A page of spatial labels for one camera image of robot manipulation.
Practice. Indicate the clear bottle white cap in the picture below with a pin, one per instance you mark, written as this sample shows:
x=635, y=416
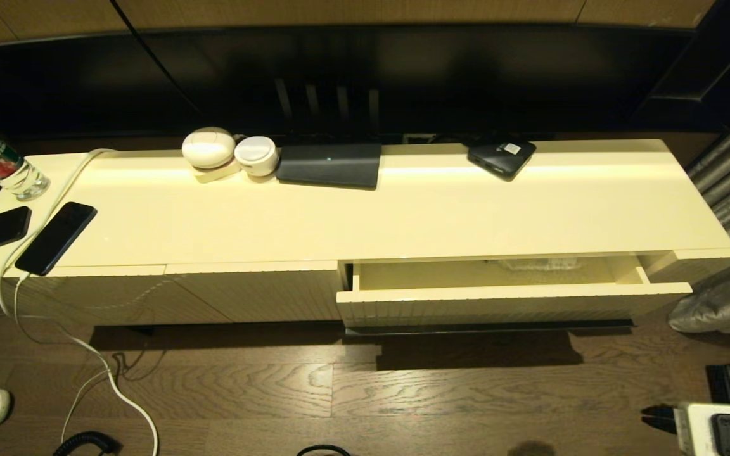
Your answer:
x=539, y=263

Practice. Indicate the cream ribbed drawer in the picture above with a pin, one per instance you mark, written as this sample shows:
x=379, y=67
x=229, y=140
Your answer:
x=498, y=304

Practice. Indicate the cream tv cabinet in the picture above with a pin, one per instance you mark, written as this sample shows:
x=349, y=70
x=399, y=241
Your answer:
x=339, y=215

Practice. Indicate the grey curtain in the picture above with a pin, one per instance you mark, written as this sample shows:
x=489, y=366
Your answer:
x=720, y=304

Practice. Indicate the black box with sticker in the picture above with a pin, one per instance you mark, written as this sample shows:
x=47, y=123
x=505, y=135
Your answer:
x=501, y=160

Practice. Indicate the cream ribbed cabinet door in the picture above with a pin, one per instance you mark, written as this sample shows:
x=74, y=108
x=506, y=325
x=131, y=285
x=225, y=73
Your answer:
x=276, y=291

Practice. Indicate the dark grey router box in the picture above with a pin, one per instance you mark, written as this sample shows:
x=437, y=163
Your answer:
x=330, y=164

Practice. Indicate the black television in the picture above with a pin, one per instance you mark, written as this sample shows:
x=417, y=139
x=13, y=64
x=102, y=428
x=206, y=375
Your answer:
x=339, y=82

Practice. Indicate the white round device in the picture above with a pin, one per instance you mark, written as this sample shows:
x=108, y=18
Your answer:
x=256, y=155

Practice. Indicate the cream flat base block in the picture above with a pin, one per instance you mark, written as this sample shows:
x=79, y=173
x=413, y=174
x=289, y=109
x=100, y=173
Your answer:
x=213, y=174

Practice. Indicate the white egg-shaped device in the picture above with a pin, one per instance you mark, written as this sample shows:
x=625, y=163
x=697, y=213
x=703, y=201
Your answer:
x=208, y=147

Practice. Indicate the cream scratched cabinet door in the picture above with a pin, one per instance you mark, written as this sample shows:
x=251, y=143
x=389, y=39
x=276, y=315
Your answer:
x=86, y=297

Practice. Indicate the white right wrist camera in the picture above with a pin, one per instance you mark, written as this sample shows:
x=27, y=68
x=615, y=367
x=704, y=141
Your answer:
x=713, y=430

